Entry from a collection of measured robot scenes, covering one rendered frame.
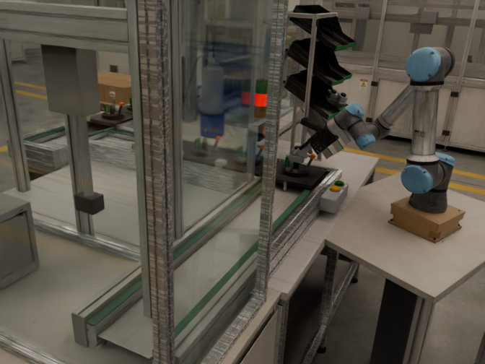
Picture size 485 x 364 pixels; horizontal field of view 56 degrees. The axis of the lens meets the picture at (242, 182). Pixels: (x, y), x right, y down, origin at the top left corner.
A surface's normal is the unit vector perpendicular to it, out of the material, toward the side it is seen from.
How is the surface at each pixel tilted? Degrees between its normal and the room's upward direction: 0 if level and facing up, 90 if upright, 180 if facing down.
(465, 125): 90
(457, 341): 0
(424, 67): 81
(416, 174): 96
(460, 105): 90
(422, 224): 90
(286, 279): 0
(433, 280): 0
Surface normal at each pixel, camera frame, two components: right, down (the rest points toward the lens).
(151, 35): -0.44, 0.33
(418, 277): 0.04, -0.92
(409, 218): -0.77, 0.22
